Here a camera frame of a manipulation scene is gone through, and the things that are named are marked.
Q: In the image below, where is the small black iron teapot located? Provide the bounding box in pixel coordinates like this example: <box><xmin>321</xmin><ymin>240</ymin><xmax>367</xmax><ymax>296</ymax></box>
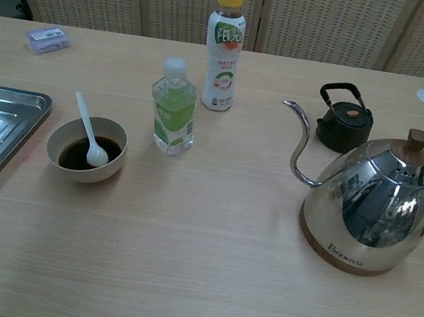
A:
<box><xmin>310</xmin><ymin>78</ymin><xmax>380</xmax><ymax>158</ymax></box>

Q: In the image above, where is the black tripod stand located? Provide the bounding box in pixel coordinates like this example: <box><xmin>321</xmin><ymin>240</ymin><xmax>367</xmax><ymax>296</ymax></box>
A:
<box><xmin>13</xmin><ymin>2</ymin><xmax>36</xmax><ymax>22</ymax></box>

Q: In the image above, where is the woven folding screen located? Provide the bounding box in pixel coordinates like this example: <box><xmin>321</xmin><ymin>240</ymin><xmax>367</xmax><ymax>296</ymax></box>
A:
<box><xmin>0</xmin><ymin>0</ymin><xmax>424</xmax><ymax>87</ymax></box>

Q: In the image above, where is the white plastic spoon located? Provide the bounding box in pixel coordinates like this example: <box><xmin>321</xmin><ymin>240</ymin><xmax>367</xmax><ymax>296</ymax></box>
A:
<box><xmin>63</xmin><ymin>89</ymin><xmax>120</xmax><ymax>170</ymax></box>

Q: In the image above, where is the white tea bottle yellow cap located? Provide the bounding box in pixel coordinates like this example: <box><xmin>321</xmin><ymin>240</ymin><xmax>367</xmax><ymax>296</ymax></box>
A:
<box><xmin>193</xmin><ymin>0</ymin><xmax>251</xmax><ymax>115</ymax></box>

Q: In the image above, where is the stainless gooseneck kettle wooden handle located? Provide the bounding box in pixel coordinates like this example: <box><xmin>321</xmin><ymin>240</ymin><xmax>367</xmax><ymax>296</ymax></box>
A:
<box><xmin>255</xmin><ymin>99</ymin><xmax>424</xmax><ymax>287</ymax></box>

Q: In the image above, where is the dark liquid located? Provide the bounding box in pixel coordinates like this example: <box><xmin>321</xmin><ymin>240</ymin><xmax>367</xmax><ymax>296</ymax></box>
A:
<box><xmin>57</xmin><ymin>129</ymin><xmax>124</xmax><ymax>177</ymax></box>

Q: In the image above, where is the clear bottle green label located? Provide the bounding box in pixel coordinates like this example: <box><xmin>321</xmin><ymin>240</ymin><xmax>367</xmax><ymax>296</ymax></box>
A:
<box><xmin>140</xmin><ymin>53</ymin><xmax>208</xmax><ymax>160</ymax></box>

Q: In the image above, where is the small purple plastic box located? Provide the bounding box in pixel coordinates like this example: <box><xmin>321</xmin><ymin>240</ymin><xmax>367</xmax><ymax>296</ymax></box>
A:
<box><xmin>22</xmin><ymin>20</ymin><xmax>75</xmax><ymax>60</ymax></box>

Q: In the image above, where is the beige round bowl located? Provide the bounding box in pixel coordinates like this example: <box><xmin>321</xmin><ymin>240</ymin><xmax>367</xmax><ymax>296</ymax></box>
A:
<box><xmin>41</xmin><ymin>109</ymin><xmax>133</xmax><ymax>190</ymax></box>

